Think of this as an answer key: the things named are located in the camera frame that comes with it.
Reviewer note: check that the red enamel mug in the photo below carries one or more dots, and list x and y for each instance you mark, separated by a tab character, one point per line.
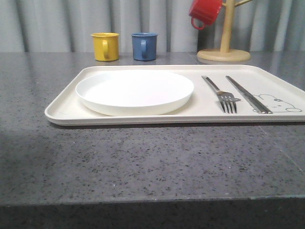
204	12

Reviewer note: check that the silver metal fork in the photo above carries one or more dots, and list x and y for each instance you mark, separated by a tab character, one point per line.
227	100

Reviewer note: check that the white round plate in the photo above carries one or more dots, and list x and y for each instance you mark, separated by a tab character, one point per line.
135	92

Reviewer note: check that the beige rabbit serving tray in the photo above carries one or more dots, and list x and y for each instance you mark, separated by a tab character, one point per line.
286	101

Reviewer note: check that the blue enamel mug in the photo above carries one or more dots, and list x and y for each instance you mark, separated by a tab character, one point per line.
144	46

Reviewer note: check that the yellow enamel mug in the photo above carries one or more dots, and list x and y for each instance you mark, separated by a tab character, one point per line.
106	46

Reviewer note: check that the wooden mug tree stand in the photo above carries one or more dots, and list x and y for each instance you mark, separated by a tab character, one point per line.
225	53

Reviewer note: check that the silver metal knife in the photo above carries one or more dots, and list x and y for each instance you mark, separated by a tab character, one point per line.
255	103

